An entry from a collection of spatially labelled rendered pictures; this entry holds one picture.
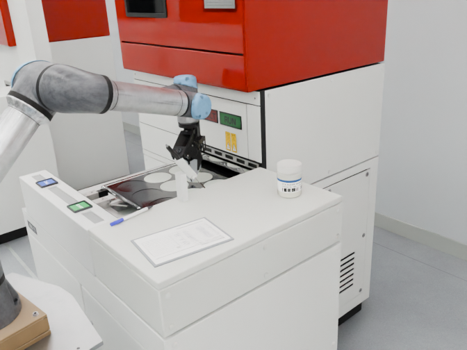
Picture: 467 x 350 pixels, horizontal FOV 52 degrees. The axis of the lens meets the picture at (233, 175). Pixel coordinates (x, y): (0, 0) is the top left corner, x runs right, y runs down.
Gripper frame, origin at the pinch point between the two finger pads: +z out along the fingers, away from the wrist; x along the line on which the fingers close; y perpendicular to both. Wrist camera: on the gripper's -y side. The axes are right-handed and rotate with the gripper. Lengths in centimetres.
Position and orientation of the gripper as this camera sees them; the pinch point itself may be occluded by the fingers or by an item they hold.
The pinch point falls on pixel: (190, 179)
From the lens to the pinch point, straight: 167.3
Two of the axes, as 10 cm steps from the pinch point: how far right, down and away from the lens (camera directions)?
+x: -9.5, -0.7, 3.1
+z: 0.5, 9.3, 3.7
